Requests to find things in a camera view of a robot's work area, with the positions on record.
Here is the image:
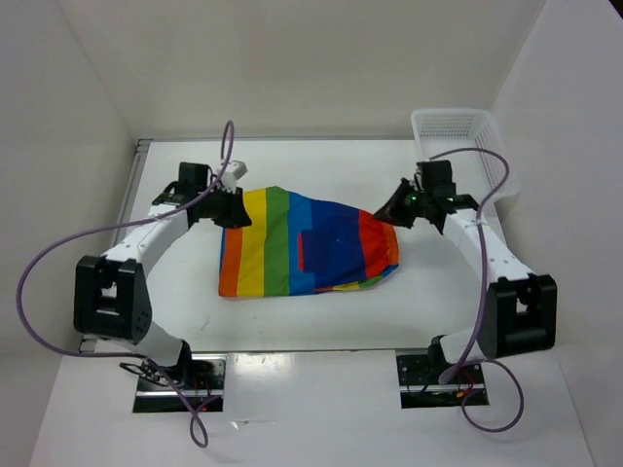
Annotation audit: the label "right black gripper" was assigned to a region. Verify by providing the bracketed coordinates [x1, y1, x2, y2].
[373, 178, 432, 229]

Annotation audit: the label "rainbow striped shorts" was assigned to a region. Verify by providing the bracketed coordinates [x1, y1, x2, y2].
[218, 186, 400, 298]

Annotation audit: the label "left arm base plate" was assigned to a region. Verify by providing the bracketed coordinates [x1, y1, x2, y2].
[119, 353, 228, 413]

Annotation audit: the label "white plastic basket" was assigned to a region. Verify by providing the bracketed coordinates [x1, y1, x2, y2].
[411, 108, 519, 202]

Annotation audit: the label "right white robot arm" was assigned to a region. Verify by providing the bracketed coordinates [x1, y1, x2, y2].
[374, 157, 558, 383]

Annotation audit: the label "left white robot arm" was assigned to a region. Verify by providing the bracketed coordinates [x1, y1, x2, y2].
[73, 161, 251, 389]

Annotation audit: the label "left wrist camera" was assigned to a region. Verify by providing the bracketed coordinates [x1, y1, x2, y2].
[220, 161, 247, 193]

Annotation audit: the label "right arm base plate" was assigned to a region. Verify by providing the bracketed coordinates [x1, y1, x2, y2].
[395, 349, 489, 409]

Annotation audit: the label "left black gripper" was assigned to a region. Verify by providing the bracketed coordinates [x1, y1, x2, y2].
[199, 184, 252, 230]

